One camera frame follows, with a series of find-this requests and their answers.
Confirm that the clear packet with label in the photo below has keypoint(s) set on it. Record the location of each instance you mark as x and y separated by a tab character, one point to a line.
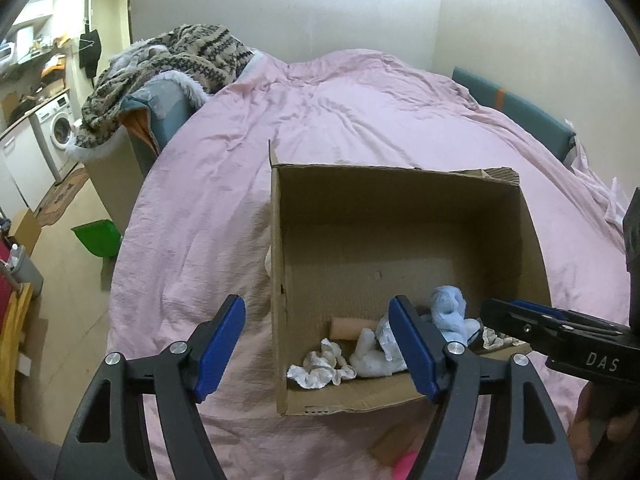
386	332

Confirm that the white kitchen cabinet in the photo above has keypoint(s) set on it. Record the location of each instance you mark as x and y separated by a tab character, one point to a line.
22	165

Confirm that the black hanging clothing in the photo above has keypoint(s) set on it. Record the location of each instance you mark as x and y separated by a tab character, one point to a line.
91	55

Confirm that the patterned knit blanket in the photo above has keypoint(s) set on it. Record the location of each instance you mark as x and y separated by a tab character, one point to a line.
190	55

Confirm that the small cardboard floor box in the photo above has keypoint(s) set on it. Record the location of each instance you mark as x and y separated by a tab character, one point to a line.
27	230

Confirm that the yellow rack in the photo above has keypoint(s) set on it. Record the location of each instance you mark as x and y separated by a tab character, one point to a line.
17	325

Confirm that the white washing machine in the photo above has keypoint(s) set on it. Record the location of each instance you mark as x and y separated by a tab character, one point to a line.
57	127

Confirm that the beige lace scrunchie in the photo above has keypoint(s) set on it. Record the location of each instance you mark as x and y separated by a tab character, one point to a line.
492	338

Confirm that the person's left leg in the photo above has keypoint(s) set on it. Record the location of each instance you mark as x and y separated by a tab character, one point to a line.
25	455

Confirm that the grey bin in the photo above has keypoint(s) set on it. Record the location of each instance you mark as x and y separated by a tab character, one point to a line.
27	272

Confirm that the beige bed base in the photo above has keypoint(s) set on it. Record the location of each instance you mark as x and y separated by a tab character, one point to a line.
115	180

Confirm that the small white cloth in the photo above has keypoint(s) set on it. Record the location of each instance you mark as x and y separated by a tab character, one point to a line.
268	262

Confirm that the white striped cloth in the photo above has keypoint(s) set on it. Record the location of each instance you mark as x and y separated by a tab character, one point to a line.
607	190

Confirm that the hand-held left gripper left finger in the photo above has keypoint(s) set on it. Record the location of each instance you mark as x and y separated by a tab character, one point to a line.
220	347

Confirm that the person's right hand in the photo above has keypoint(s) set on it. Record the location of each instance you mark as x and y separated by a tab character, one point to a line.
617	445

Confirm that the white sock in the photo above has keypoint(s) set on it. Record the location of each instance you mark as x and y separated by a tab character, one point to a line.
320	367

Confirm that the beige stocking sock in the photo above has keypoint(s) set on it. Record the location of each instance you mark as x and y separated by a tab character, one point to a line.
350	328

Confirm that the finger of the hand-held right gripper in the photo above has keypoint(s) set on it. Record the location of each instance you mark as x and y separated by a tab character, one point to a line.
545	309
515	327

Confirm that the brown cardboard box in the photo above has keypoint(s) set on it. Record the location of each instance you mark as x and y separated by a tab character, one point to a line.
400	240

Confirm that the brown floor rug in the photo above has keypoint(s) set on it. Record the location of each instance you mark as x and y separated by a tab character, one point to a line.
62	197

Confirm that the green dustpan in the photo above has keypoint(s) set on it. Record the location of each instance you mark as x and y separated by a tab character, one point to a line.
97	240

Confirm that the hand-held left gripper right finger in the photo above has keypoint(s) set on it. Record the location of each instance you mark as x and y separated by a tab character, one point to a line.
412	350

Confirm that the light blue fur-trimmed cushion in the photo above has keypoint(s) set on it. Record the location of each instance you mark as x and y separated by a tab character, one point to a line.
160	110

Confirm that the pink bed blanket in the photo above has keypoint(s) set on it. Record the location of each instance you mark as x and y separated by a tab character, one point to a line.
325	110

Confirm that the teal headboard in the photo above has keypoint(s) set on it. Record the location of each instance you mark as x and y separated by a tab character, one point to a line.
525	110

